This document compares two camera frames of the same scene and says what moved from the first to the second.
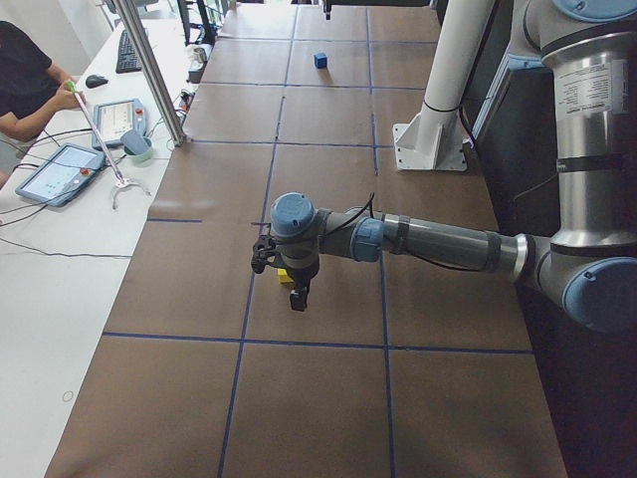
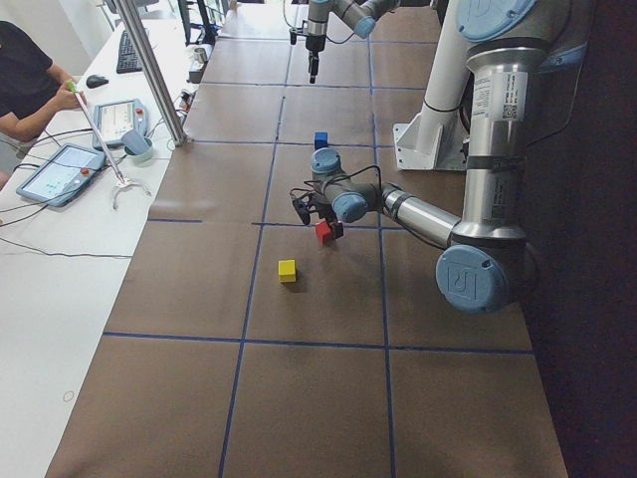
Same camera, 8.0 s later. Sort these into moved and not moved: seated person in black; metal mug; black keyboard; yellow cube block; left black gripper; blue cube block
Moved: blue cube block; left black gripper
Not moved: black keyboard; metal mug; seated person in black; yellow cube block
